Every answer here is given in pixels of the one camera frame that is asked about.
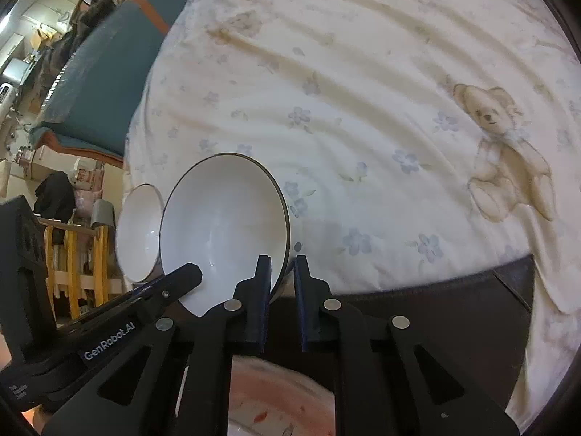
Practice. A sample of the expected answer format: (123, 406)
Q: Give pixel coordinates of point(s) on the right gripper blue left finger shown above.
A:
(174, 377)

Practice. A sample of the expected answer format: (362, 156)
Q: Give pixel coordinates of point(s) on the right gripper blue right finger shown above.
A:
(390, 379)

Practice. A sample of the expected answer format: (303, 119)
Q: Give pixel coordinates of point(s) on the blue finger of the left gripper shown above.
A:
(147, 289)
(175, 285)

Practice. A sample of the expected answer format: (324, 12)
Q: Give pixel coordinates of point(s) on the white bowl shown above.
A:
(137, 234)
(223, 214)

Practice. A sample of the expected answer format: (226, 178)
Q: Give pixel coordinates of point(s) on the pink strawberry plate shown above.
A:
(277, 399)

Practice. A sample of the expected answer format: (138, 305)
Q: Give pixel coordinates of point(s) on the person's left hand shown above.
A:
(18, 412)

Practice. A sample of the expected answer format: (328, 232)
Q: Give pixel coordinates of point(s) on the black tray board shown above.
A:
(481, 322)

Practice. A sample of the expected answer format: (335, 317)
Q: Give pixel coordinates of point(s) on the white floral bed sheet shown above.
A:
(414, 141)

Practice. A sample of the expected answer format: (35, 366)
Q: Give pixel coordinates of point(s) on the camouflage jacket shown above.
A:
(58, 53)

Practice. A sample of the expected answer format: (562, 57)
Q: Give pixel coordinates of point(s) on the teal bed frame padding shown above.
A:
(89, 107)

